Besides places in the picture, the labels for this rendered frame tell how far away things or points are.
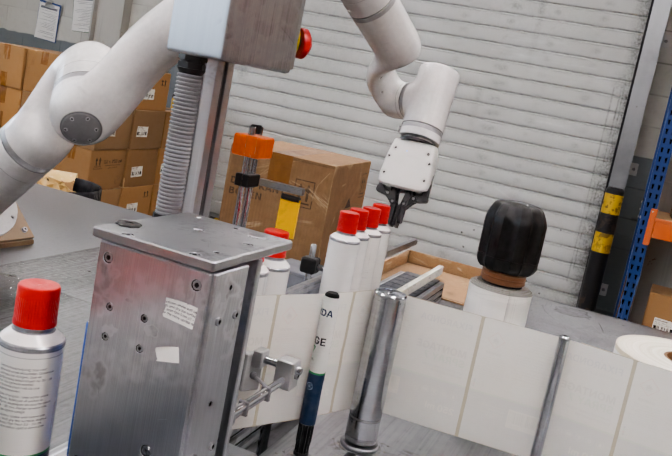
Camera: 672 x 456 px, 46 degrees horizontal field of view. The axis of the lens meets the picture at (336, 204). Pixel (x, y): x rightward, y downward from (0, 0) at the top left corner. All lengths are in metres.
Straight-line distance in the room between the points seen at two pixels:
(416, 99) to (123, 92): 0.56
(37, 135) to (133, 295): 0.98
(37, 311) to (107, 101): 0.82
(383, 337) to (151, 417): 0.34
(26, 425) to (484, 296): 0.60
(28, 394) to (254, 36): 0.47
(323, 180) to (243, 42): 0.76
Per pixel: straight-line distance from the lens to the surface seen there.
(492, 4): 5.39
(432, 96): 1.55
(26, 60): 5.07
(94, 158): 4.79
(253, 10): 0.92
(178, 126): 0.95
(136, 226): 0.64
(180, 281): 0.59
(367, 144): 5.53
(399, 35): 1.44
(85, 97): 1.43
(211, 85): 1.06
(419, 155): 1.53
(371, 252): 1.38
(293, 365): 0.78
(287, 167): 1.66
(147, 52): 1.42
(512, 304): 1.05
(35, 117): 1.58
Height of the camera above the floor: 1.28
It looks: 9 degrees down
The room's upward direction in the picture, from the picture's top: 11 degrees clockwise
